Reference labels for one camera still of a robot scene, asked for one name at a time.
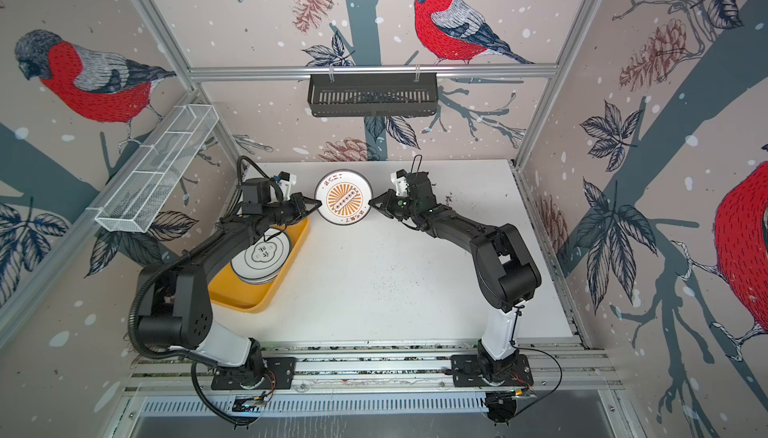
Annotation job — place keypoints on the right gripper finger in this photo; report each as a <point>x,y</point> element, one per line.
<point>385,198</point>
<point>382,206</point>

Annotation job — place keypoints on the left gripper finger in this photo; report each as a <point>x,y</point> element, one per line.
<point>302,217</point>
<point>311,205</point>

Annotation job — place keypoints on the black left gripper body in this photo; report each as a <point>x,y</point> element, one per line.
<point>288,211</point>

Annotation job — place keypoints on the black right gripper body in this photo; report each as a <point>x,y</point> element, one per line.
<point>405,206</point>

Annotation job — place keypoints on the orange sunburst plate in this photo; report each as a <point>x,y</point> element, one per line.
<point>344,196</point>

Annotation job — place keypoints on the white black motif plate back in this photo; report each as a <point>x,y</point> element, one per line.
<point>261,263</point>

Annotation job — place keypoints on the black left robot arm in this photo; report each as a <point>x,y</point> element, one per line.
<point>171,315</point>

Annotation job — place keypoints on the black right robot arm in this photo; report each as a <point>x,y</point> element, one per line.
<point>506,273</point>

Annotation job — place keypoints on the yellow plastic bin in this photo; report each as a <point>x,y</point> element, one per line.
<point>228,291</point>

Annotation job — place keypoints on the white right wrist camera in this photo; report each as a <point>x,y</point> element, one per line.
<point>400,183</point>

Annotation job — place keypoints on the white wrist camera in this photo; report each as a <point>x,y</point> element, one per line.
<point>400,183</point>
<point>285,182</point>

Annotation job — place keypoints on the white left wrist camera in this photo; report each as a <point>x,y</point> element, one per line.
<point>285,182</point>

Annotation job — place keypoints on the black hanging wire basket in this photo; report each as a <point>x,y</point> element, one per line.
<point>373,95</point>

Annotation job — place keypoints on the white mesh wire shelf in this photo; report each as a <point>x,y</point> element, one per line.
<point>141,196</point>

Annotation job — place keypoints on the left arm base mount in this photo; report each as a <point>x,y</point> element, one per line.
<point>265,374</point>

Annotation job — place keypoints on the aluminium rail bed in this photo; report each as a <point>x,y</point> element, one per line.
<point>391,367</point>

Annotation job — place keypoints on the aluminium frame crossbar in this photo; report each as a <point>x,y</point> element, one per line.
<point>490,71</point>

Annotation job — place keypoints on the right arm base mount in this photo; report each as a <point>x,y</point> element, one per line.
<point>474,371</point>

